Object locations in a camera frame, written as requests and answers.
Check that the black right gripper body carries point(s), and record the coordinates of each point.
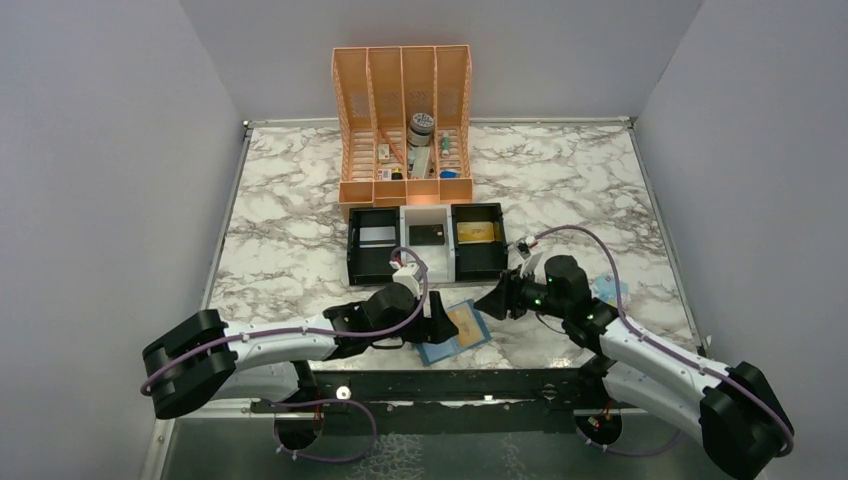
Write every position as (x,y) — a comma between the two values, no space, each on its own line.
(535,297)

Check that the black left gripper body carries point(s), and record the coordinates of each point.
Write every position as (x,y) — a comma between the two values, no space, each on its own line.
(417,329)

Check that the blue leather card holder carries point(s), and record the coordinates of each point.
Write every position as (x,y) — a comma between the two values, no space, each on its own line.
(434,353)

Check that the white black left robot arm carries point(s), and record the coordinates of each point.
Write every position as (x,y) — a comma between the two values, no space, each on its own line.
(206,358)

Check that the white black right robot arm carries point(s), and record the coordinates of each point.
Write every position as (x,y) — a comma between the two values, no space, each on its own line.
(732,412)

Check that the black right card bin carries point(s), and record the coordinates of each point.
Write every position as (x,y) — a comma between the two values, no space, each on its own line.
(480,262)

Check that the black card bin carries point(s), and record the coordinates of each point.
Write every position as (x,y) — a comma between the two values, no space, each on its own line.
(480,262)
(370,266)

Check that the white middle card bin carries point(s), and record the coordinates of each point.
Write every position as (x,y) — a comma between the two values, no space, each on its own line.
(440,260)

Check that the gold credit card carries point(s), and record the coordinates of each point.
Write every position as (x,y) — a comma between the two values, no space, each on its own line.
(477,232)

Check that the silver credit card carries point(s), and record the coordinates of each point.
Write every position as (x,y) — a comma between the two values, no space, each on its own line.
(377,237)

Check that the black left card bin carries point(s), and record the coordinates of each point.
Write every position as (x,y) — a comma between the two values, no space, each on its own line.
(370,266)

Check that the black credit card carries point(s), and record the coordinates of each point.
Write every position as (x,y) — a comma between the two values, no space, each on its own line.
(426,235)

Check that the clear blue plastic package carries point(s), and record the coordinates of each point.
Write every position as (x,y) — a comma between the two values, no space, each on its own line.
(606,289)

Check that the green white small tube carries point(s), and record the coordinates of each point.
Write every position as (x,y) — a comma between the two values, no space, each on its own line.
(445,144)

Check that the grey round jar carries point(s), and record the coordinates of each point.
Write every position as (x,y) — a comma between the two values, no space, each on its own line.
(420,129)

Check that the orange plastic file organizer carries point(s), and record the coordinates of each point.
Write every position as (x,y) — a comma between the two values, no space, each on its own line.
(377,90)

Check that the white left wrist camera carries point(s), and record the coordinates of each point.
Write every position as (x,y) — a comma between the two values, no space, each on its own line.
(409,275)

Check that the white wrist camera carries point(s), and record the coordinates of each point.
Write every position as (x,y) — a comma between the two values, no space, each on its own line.
(530,259)
(409,275)

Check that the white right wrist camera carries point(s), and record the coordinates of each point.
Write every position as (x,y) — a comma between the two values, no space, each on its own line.
(530,259)

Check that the black metal base rail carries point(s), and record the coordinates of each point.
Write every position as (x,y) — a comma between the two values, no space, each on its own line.
(305,404)

